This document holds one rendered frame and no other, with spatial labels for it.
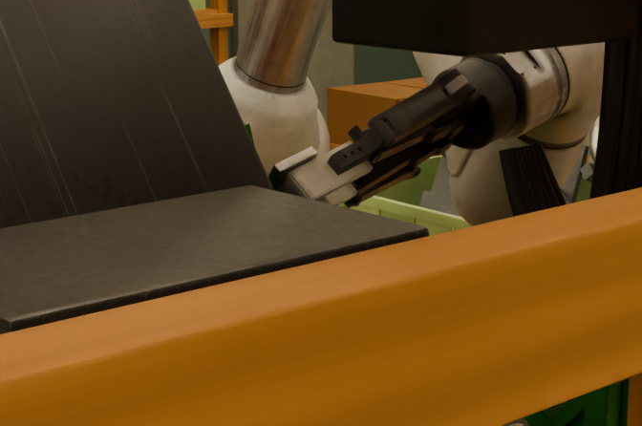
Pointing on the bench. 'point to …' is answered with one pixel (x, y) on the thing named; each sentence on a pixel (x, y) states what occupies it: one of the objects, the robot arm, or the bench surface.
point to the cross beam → (360, 335)
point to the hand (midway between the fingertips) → (321, 185)
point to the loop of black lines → (608, 181)
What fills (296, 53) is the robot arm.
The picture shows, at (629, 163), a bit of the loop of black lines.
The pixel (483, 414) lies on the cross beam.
